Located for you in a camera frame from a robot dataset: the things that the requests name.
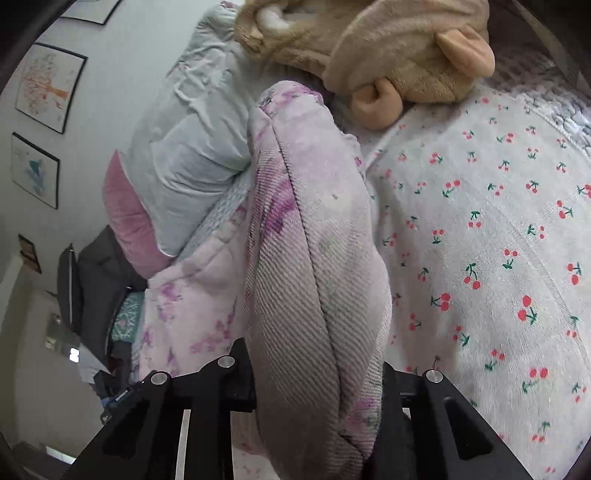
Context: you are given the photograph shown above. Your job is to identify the blue art framed picture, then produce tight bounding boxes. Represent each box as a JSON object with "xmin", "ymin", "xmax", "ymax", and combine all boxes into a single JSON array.
[{"xmin": 10, "ymin": 132, "xmax": 60, "ymax": 210}]

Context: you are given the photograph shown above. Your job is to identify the cherry print bed sheet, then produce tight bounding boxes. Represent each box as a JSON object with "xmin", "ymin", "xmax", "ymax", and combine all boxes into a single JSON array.
[{"xmin": 348, "ymin": 88, "xmax": 590, "ymax": 479}]

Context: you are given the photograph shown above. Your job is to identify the orange tree framed picture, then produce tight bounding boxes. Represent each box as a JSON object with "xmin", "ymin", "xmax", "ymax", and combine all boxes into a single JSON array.
[{"xmin": 15, "ymin": 43, "xmax": 87, "ymax": 135}]

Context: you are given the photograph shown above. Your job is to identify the beige fleece robe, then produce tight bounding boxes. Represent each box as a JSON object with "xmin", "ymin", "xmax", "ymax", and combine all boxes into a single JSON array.
[{"xmin": 235, "ymin": 0, "xmax": 495, "ymax": 131}]

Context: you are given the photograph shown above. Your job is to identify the lilac floral padded jacket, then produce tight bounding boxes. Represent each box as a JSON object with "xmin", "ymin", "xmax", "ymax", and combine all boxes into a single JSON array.
[{"xmin": 139, "ymin": 81, "xmax": 392, "ymax": 479}]

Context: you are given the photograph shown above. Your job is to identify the pink pillow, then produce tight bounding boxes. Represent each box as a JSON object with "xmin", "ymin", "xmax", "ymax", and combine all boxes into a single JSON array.
[{"xmin": 102, "ymin": 150, "xmax": 172, "ymax": 279}]

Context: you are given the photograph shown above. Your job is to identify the grey pillow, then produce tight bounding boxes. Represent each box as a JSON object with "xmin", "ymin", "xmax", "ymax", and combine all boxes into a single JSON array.
[{"xmin": 122, "ymin": 2, "xmax": 298, "ymax": 257}]

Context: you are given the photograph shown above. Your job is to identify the teal patterned cushion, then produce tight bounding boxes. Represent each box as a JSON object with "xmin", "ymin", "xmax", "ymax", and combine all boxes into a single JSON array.
[{"xmin": 110, "ymin": 292, "xmax": 144, "ymax": 344}]

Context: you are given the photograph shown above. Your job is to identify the dark grey chair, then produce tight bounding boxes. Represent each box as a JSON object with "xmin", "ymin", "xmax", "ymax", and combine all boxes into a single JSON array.
[{"xmin": 57, "ymin": 226, "xmax": 147, "ymax": 366}]

